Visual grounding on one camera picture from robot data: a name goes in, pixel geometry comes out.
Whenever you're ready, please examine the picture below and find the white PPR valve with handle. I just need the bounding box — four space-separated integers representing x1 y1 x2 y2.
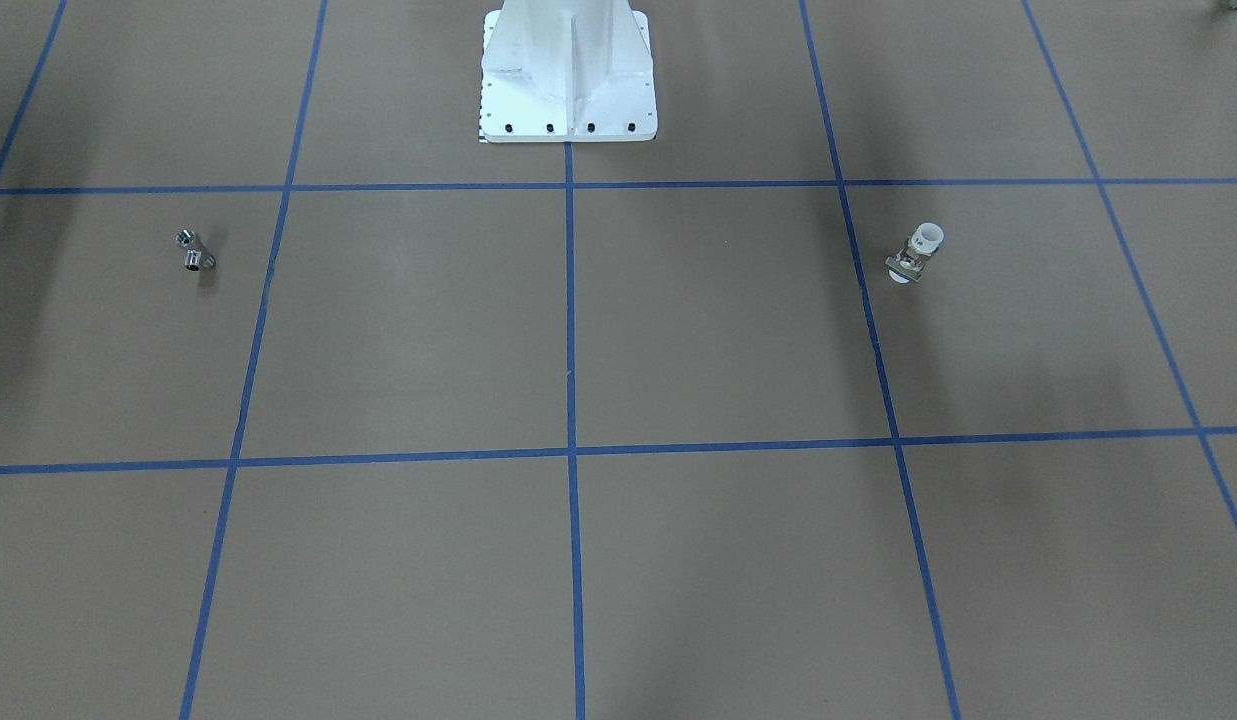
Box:
886 221 944 285

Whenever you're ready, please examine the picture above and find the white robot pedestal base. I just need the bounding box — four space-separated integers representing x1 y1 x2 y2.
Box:
477 1 659 144

